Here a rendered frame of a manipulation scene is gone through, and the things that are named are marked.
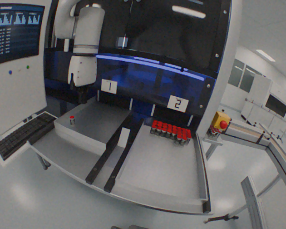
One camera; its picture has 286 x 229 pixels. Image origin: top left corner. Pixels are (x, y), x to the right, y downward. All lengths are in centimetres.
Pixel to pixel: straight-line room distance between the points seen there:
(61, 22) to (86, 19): 8
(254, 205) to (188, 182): 91
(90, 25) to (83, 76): 16
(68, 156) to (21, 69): 57
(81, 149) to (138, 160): 20
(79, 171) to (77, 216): 91
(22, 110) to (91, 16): 66
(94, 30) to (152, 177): 48
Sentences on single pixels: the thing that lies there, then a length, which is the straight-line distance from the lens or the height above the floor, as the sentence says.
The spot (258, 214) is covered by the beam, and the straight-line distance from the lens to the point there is 122.
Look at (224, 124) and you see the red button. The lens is 62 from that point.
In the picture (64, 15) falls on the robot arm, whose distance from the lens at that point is 39.
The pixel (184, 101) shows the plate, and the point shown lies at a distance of 56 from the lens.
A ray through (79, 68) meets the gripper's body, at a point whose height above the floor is 114.
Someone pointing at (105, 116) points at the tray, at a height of 88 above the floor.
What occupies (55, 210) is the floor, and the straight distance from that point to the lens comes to 134.
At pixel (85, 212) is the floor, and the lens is 126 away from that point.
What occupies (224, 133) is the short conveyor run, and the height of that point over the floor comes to 89.
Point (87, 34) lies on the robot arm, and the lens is 40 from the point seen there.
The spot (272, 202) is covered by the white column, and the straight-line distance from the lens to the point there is 181.
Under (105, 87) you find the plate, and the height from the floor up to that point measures 101.
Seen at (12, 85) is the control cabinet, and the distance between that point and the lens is 80.
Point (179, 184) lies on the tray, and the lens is 41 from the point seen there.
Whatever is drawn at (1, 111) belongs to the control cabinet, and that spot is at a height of 93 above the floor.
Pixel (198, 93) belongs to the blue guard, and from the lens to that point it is 56.
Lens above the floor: 120
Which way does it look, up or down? 28 degrees down
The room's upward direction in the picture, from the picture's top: 12 degrees clockwise
